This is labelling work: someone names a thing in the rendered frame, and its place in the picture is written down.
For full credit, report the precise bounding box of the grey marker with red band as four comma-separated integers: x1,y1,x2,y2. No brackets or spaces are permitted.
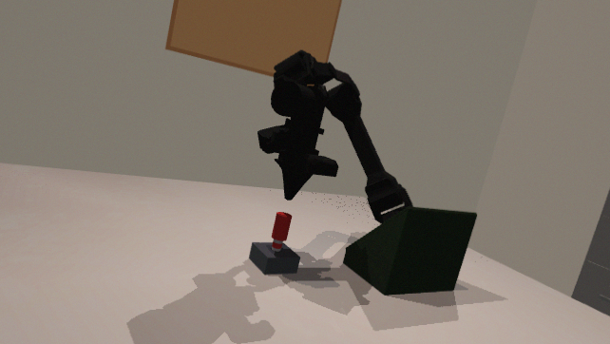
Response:
272,239,283,252

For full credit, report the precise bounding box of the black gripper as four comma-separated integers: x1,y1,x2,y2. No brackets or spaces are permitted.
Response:
275,117,338,201

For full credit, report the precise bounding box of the dark red cylinder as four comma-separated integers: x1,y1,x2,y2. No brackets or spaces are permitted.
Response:
272,212,292,241

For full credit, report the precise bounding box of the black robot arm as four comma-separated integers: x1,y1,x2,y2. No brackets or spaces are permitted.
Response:
257,50,413,224

